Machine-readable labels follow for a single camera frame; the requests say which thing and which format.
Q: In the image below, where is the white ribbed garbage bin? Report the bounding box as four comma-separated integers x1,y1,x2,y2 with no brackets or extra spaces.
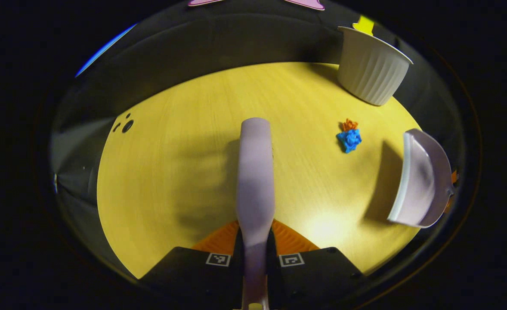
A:
337,26,414,106

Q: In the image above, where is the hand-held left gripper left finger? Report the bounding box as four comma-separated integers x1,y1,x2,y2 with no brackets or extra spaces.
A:
139,220,244,310

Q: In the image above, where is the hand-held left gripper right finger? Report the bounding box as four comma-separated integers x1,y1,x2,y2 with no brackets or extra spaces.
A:
271,219,365,310

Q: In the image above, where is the blue paper trash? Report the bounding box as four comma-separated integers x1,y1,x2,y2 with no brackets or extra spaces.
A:
336,129,362,154

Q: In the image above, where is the yellow wooden desktop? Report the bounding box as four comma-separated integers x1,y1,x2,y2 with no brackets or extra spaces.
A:
96,62,426,279

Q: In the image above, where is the light purple dustpan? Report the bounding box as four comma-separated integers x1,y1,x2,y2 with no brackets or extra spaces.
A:
387,128,454,229

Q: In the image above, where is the light purple small broom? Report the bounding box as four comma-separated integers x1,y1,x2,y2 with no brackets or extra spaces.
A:
235,117,276,310

